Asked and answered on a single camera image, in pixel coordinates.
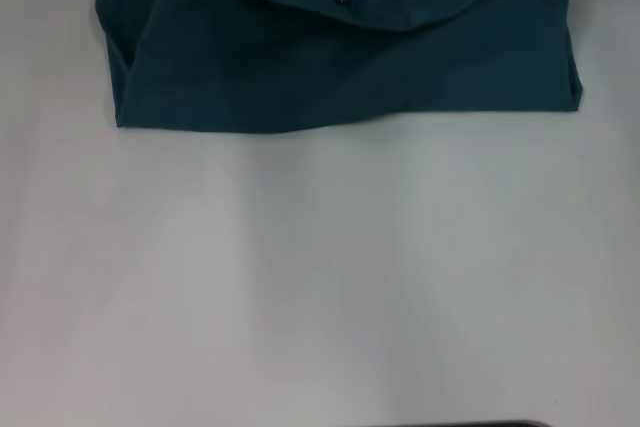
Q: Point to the teal t-shirt with FREE print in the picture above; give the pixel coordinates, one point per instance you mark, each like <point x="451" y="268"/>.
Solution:
<point x="325" y="57"/>

